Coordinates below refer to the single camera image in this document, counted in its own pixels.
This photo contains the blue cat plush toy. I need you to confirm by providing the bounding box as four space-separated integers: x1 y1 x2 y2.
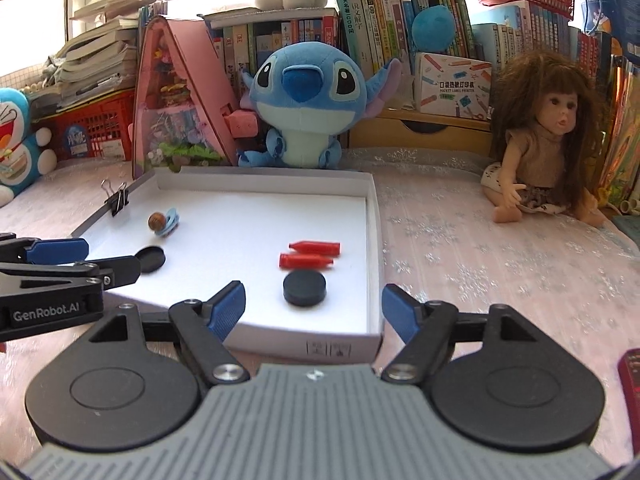
0 87 59 209

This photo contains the blue packaging bag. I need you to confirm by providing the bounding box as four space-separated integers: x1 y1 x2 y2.
582 0 640 57

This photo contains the thick black puck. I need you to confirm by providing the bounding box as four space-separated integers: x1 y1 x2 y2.
282 269 327 307

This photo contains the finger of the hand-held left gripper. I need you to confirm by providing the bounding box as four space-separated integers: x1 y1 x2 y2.
0 233 90 265
0 255 142 289

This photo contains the grey patterned cloth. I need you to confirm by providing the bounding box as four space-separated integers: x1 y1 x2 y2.
44 54 67 82

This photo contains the white pipe stand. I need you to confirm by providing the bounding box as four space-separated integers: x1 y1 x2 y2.
607 198 640 217

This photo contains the blue alien plush toy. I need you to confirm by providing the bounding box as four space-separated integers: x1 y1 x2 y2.
237 42 404 170

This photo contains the white printed carton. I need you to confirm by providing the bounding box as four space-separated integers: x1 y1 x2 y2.
413 52 494 121

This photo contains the row of upright shelf books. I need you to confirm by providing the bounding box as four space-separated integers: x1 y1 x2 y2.
207 0 601 112

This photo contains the stack of blue workbooks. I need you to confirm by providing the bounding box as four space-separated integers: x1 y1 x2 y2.
138 2 169 29

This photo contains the blue miniature slipper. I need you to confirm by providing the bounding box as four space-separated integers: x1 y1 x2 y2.
155 208 180 238

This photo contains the white cardboard box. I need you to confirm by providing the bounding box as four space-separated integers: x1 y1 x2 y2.
70 167 385 365

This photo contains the shallow black round lid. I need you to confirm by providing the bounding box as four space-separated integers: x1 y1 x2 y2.
135 246 166 274

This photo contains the wooden drawer shelf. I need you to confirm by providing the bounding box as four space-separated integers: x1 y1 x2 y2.
347 107 494 154

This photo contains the black binder clip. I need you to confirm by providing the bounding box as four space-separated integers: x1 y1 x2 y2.
101 179 130 217

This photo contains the red plastic basket with label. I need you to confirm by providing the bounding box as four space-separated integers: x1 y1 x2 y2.
34 90 136 162

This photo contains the pile of flat books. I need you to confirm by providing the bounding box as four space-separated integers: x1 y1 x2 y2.
42 0 146 111

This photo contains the pink snowflake tablecloth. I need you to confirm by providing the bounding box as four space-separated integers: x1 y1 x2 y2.
0 147 640 461

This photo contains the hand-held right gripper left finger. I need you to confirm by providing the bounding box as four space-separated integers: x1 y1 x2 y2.
82 281 251 387

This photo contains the pink triangular miniature house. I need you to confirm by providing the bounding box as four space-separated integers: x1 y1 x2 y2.
130 15 259 180

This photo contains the brown-haired doll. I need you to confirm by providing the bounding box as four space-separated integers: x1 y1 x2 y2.
480 49 609 229

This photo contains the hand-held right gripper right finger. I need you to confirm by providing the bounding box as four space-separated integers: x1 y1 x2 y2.
381 284 551 386

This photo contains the red crayon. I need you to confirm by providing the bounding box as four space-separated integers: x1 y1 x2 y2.
278 253 334 271
288 240 342 257

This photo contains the row of colourful thin folders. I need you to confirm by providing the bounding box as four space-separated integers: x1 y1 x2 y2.
597 52 640 207

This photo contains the maroon smartphone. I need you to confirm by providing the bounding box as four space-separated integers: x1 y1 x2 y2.
617 347 640 407

